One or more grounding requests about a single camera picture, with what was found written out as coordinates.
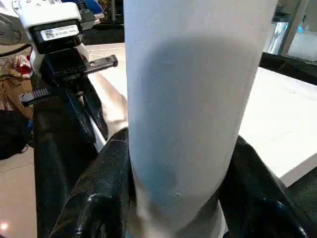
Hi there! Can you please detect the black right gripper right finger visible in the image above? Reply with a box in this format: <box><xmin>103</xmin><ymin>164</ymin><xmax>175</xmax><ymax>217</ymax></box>
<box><xmin>218</xmin><ymin>135</ymin><xmax>317</xmax><ymax>238</ymax></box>

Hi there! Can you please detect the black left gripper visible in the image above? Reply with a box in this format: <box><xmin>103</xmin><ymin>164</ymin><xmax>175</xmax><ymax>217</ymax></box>
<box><xmin>19</xmin><ymin>44</ymin><xmax>119</xmax><ymax>145</ymax></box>

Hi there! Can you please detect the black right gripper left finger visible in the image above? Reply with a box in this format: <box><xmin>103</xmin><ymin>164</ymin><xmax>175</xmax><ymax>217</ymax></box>
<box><xmin>49</xmin><ymin>127</ymin><xmax>135</xmax><ymax>238</ymax></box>

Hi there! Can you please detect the white plastic table top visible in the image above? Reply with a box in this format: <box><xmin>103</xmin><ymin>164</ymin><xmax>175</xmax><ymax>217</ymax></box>
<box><xmin>83</xmin><ymin>43</ymin><xmax>317</xmax><ymax>188</ymax></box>

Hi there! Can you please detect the white plastic table leg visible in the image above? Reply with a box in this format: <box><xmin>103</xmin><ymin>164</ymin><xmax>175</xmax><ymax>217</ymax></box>
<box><xmin>122</xmin><ymin>0</ymin><xmax>279</xmax><ymax>238</ymax></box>

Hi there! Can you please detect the black work mat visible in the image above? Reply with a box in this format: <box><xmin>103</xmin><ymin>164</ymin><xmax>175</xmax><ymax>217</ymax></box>
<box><xmin>31</xmin><ymin>52</ymin><xmax>317</xmax><ymax>238</ymax></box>

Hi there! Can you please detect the blue fabric bag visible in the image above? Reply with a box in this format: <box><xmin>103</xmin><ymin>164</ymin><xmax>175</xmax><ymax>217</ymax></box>
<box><xmin>83</xmin><ymin>0</ymin><xmax>106</xmax><ymax>16</ymax></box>

